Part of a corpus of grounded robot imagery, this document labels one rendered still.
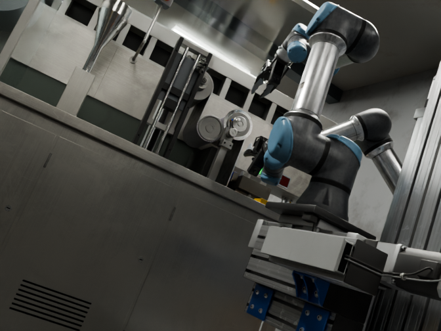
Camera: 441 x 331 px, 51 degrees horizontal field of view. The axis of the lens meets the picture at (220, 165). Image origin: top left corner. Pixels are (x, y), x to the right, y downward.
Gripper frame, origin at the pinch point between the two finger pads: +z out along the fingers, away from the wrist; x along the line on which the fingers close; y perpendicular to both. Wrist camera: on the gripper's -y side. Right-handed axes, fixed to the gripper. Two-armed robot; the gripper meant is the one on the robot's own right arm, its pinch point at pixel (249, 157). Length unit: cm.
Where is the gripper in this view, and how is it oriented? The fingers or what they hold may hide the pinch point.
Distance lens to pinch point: 204.8
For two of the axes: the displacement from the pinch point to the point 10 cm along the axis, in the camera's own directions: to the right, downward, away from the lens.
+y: 3.6, -9.1, 2.1
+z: -3.5, 0.8, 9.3
